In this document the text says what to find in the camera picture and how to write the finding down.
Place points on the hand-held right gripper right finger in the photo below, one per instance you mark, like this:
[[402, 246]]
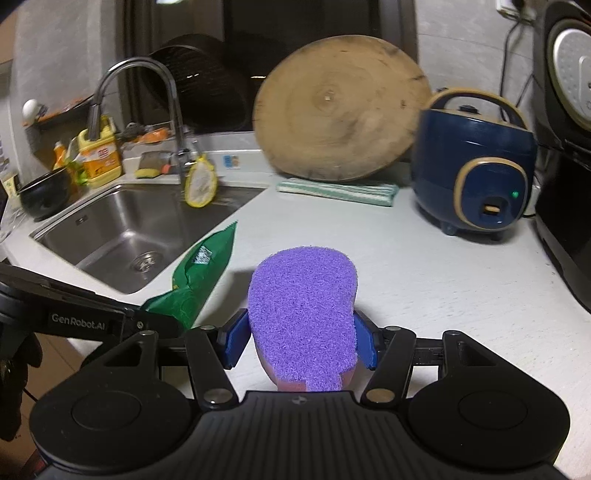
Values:
[[364, 344]]

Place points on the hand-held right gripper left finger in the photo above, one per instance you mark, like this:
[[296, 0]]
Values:
[[235, 339]]

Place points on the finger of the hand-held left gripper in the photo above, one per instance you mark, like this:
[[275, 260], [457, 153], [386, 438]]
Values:
[[138, 321]]

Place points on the purple sponge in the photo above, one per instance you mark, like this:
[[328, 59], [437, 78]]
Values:
[[304, 314]]

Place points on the green snack packet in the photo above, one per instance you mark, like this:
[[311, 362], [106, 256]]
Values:
[[203, 272]]

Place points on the person's left hand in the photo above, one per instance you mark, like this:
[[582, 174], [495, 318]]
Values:
[[11, 392]]

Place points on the stainless steel sink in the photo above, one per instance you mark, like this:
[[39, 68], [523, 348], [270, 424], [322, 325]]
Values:
[[115, 230]]

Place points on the black bowl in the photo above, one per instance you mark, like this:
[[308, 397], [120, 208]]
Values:
[[44, 196]]

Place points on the yellow dish sponge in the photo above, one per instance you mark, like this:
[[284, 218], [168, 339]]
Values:
[[147, 174]]

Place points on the small orange bottle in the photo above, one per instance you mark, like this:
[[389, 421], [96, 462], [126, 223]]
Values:
[[60, 154]]

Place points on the yellow detergent bottle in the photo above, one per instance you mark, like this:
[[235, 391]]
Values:
[[100, 157]]

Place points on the green white striped cloth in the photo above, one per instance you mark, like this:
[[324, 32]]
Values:
[[337, 191]]

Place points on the orange packet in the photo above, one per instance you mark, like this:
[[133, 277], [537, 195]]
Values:
[[154, 135]]

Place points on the white round ball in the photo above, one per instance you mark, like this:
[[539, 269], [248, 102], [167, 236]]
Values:
[[31, 110]]

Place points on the blue rice cooker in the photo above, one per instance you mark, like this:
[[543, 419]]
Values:
[[466, 161]]

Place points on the steel kitchen faucet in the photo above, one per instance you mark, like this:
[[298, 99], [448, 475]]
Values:
[[171, 101]]

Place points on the round wooden cutting board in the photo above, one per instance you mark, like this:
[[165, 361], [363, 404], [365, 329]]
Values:
[[341, 110]]

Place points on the black rice cooker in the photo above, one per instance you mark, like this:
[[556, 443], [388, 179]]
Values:
[[568, 207]]

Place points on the black wok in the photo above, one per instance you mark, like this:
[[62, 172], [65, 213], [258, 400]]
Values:
[[203, 78]]

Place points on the orange wall rack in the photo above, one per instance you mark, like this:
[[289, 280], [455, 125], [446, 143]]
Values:
[[64, 110]]

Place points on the white wall socket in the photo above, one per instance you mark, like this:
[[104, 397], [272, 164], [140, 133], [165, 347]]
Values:
[[512, 7]]

